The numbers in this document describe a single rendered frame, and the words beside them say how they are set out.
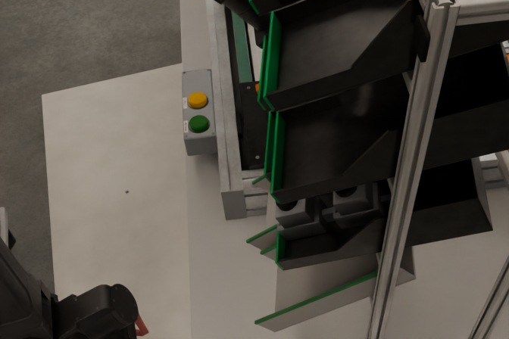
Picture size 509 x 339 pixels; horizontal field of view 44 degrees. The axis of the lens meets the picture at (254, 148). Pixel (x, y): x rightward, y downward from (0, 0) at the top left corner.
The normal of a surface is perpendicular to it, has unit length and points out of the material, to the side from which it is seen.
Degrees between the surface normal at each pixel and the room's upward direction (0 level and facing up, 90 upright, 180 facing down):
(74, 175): 0
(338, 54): 25
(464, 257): 0
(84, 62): 0
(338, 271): 45
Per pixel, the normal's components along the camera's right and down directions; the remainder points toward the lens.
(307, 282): -0.75, -0.47
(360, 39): -0.48, -0.59
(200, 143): 0.10, 0.76
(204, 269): -0.06, -0.64
